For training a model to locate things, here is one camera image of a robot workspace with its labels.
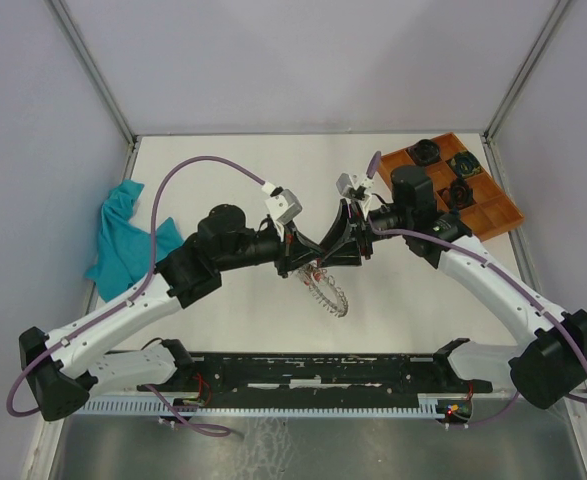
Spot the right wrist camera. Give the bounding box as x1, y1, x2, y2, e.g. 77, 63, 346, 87
336, 173, 374, 201

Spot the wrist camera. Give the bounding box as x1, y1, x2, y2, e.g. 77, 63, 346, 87
336, 173, 374, 201
261, 182, 303, 225

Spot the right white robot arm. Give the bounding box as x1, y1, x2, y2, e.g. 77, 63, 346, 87
319, 166, 587, 409

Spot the left aluminium frame post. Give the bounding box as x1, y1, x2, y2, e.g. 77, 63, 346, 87
44, 0, 137, 149

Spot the orange compartment tray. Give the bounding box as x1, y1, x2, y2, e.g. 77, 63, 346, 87
378, 133, 524, 241

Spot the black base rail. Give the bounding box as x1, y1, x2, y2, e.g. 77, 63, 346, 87
157, 349, 493, 410

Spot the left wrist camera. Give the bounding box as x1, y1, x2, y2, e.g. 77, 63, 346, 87
261, 182, 303, 225

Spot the white slotted cable duct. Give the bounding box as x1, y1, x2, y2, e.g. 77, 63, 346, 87
81, 392, 449, 416

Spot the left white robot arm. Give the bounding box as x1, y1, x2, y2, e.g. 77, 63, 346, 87
18, 204, 326, 421

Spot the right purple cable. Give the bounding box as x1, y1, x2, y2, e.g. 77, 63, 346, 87
365, 152, 587, 429

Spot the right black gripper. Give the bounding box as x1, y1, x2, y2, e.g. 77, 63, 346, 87
318, 198, 411, 269

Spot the silver keyring with keys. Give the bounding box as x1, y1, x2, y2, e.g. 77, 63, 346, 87
296, 263, 349, 318

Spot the green yellow round part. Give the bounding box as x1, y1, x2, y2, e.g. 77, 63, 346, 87
448, 151, 483, 179

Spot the black round part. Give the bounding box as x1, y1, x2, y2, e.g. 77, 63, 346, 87
439, 178, 475, 210
407, 139, 441, 167

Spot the black round part lower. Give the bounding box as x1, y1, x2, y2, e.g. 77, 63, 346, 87
439, 178, 475, 210

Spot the aluminium frame post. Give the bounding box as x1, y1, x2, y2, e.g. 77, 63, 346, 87
44, 0, 137, 149
483, 0, 575, 143

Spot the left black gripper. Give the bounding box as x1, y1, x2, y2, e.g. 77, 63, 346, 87
217, 219, 326, 278

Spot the teal cloth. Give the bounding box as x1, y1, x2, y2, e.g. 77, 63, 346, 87
84, 180, 184, 303

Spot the purple cable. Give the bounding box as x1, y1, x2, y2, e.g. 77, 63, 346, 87
365, 152, 587, 429
5, 155, 274, 441

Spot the right aluminium frame post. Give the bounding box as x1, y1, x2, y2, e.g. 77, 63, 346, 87
483, 0, 575, 143

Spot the black round part top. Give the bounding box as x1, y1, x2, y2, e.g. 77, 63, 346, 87
407, 139, 441, 167

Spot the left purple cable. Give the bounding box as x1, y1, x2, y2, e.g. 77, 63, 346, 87
5, 155, 274, 441

